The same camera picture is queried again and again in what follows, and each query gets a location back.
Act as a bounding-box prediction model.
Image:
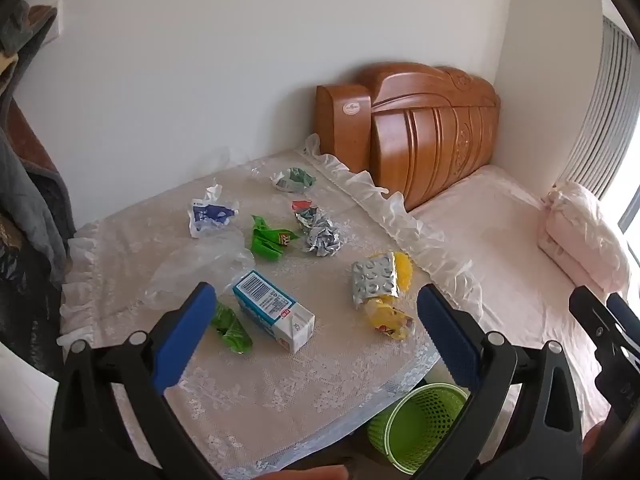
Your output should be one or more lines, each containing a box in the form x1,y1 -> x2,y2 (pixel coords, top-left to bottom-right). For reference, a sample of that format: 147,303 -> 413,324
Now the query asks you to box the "blue and white milk carton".
232,270 -> 317,354

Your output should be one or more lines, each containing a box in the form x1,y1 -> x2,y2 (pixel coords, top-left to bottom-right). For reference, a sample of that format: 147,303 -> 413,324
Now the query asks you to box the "green candy wrapper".
250,215 -> 296,261

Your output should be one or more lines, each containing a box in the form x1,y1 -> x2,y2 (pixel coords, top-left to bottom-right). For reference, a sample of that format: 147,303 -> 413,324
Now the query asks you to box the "carved wooden headboard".
315,62 -> 502,212

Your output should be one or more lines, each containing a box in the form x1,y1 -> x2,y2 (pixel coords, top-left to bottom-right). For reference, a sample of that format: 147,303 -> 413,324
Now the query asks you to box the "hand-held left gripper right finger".
415,284 -> 586,480

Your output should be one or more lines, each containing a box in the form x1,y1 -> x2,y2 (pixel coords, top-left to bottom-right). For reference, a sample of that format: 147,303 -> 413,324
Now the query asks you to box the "yellow ribbed wrapper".
392,251 -> 416,292

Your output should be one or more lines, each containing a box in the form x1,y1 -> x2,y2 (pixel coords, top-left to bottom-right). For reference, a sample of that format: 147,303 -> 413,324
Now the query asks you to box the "pink bed mattress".
414,162 -> 632,443

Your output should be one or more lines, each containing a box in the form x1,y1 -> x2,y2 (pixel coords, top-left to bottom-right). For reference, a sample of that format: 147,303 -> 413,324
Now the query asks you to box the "grey pleated curtain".
556,15 -> 640,201

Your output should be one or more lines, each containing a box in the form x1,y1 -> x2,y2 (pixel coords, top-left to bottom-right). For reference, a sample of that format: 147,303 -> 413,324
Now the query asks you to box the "white lace tablecloth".
56,134 -> 484,476

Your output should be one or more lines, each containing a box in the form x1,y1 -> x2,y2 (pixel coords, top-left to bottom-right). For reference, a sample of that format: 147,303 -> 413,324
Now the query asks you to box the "green and white snack wrapper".
271,166 -> 318,193

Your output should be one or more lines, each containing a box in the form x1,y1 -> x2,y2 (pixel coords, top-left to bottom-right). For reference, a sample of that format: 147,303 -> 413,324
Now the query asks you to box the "yellow snack wrapper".
362,296 -> 417,342

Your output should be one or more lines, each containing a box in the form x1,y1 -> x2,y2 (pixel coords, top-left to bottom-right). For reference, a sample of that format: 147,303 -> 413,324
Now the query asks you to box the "grey hanging cloth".
0,0 -> 77,283

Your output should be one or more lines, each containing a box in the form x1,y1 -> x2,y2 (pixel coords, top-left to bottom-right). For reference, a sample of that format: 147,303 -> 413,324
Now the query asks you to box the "folded pink blanket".
537,180 -> 640,295

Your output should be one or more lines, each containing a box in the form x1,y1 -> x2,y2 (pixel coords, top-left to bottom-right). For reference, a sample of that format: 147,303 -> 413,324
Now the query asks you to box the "silver blister pack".
350,255 -> 400,310

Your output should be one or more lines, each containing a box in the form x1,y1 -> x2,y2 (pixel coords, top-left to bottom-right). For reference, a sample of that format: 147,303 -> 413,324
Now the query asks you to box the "clear plastic bag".
141,234 -> 257,311

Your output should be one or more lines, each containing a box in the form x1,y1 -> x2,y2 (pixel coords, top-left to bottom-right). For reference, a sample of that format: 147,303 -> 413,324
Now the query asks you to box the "green plastic mesh wastebasket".
367,382 -> 471,476

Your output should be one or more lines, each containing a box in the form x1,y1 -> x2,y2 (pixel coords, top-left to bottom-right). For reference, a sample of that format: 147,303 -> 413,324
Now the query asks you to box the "crumpled silver foil wrapper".
301,220 -> 342,258

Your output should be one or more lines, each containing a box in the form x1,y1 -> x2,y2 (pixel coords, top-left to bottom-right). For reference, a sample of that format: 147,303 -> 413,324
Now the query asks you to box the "small green crumpled wrapper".
210,302 -> 254,354

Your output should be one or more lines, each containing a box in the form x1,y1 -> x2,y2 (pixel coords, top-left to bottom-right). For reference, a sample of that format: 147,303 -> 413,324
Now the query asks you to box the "blue and white plastic wrapper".
187,185 -> 238,239

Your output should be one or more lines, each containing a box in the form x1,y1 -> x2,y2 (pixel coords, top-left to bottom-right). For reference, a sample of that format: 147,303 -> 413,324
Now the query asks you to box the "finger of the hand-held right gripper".
569,285 -> 628,361
606,293 -> 640,348

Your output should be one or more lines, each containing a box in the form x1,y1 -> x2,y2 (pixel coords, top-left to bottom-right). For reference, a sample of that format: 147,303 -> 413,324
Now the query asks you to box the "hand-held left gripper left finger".
50,282 -> 221,480

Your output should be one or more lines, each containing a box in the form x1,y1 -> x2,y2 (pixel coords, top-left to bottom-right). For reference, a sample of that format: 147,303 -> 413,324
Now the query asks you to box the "person's right hand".
581,422 -> 610,462

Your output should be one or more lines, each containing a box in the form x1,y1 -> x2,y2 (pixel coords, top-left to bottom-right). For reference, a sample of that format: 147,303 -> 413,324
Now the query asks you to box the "red and silver foil wrapper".
291,200 -> 321,231

